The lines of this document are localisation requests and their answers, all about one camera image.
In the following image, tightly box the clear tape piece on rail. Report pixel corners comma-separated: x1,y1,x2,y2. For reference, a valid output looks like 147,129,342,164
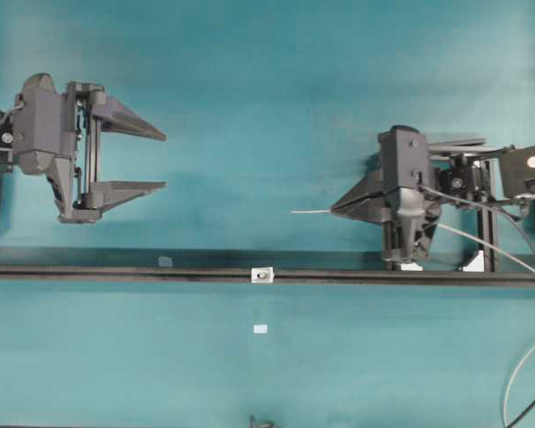
158,256,174,268

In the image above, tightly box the black cable bottom right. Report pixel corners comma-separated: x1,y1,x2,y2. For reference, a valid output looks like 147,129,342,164
506,386,535,428

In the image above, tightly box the silver metal fitting on rail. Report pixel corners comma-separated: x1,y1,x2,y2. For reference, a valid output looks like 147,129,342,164
251,267,275,284

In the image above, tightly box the long black aluminium rail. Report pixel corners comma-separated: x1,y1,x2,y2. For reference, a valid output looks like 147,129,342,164
0,265,535,289

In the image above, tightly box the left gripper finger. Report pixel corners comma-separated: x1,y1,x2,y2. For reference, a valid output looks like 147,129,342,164
93,96,167,141
81,180,167,210

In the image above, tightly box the white tape label on table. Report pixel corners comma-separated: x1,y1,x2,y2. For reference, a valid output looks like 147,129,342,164
252,324,268,334

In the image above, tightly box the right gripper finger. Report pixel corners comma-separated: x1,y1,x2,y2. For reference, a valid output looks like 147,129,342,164
332,171,386,209
332,195,389,223

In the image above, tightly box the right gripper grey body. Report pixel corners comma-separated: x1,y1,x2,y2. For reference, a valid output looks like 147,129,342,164
378,125,441,263

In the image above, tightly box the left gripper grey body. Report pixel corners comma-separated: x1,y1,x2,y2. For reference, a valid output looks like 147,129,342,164
12,73,107,223

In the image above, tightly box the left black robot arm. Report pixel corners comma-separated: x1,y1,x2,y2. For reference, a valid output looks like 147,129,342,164
0,73,167,224

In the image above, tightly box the thin white wire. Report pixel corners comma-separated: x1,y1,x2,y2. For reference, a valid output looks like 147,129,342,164
290,209,535,428

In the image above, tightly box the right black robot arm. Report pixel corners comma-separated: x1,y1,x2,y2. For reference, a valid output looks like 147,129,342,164
330,125,535,264

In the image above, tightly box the white corner bracket lower right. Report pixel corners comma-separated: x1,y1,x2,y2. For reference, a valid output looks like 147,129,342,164
460,250,485,273

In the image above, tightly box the black square profile frame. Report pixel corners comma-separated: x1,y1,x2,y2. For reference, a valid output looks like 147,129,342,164
427,131,500,273

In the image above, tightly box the white corner bracket lower left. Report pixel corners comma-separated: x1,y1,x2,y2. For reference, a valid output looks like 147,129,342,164
399,262,424,272

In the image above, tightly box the white corner bracket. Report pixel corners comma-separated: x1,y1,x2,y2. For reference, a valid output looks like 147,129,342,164
399,262,424,272
460,250,485,273

